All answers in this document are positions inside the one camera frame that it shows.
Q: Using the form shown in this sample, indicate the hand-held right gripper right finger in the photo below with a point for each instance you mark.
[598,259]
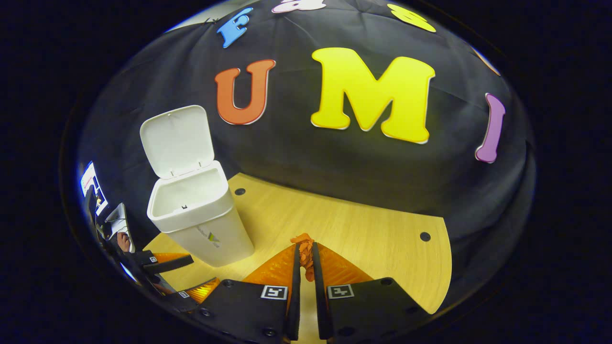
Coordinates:
[373,308]

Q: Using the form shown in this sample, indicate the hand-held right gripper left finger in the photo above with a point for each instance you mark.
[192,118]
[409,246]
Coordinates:
[248,310]

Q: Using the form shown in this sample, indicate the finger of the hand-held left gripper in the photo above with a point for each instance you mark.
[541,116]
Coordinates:
[167,265]
[184,301]

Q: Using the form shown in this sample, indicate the white desktop garbage bin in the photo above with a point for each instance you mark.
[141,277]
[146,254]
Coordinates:
[210,239]

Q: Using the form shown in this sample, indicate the orange paper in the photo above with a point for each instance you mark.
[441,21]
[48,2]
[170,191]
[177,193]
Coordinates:
[306,253]

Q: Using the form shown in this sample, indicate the silver laptop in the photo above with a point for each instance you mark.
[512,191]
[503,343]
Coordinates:
[117,220]

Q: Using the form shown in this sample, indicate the computer monitor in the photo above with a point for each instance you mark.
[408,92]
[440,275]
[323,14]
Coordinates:
[91,184]

